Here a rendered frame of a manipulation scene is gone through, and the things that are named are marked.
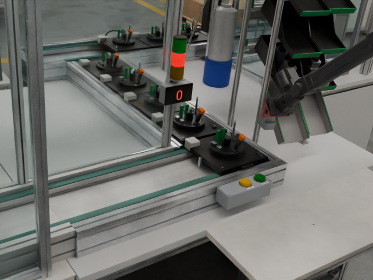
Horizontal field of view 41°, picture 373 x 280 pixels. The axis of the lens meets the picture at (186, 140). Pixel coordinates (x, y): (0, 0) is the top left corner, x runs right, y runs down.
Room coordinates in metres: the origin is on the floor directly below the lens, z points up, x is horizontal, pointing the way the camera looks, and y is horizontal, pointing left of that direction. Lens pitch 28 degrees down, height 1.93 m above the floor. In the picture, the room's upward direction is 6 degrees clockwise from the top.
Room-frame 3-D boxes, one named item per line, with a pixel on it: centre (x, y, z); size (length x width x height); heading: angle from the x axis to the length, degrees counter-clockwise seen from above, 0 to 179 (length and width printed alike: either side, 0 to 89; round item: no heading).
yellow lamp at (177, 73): (1.72, 0.06, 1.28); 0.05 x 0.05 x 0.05
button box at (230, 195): (1.53, -0.23, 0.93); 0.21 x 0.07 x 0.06; 128
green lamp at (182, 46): (1.72, 0.06, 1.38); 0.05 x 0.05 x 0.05
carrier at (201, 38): (3.27, 0.07, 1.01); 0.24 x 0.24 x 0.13; 38
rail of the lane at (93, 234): (1.46, -0.04, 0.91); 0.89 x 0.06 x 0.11; 128
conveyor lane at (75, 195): (1.58, 0.09, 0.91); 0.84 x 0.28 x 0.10; 128
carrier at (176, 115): (1.95, 0.00, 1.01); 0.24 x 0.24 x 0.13; 38
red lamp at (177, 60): (1.72, 0.06, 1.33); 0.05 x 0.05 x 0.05
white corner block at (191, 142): (1.76, -0.02, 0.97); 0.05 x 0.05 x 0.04; 38
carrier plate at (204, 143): (1.75, -0.16, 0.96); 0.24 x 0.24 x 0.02; 38
